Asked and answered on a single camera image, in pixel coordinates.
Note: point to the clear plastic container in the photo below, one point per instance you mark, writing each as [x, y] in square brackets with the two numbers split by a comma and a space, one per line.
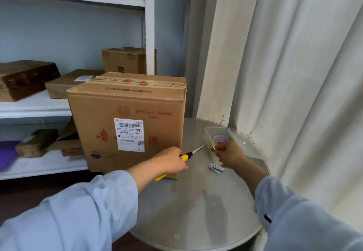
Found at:
[208, 134]

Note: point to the metal staple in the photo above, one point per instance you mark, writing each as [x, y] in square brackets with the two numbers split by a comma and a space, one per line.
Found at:
[214, 148]

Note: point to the person's right hand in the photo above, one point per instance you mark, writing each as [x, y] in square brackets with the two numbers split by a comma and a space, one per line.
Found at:
[231, 155]

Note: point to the dark brown flat box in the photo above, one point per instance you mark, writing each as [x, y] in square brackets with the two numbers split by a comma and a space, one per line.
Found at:
[25, 79]

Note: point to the yellow tape roll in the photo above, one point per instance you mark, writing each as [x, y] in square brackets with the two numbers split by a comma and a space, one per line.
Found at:
[222, 138]

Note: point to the flat brown box white label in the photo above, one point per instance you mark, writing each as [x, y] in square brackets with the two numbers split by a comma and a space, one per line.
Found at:
[56, 87]

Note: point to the person's right forearm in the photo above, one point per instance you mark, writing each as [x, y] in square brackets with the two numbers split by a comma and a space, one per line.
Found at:
[306, 225]

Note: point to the white curtain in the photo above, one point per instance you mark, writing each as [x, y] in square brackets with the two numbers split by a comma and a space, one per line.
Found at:
[297, 60]

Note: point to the person's left hand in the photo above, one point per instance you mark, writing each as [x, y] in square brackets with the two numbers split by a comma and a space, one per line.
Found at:
[170, 163]

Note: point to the white metal shelf unit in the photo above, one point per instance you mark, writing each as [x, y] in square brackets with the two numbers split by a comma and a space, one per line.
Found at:
[42, 106]

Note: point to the brown cardboard box red print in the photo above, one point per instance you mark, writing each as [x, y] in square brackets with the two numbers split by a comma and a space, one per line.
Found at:
[158, 123]

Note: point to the open cardboard box red print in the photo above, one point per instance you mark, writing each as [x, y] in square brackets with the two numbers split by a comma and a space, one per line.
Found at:
[71, 147]

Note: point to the upright small cardboard box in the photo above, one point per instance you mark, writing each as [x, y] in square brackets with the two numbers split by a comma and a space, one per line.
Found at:
[124, 60]

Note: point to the small taped brown parcel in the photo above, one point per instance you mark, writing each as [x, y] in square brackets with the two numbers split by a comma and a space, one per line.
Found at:
[35, 144]

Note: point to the silver table mount disc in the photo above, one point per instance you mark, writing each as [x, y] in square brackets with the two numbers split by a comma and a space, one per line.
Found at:
[177, 236]

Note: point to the person's left forearm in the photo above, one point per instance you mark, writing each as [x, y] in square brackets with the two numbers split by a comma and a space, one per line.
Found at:
[71, 216]

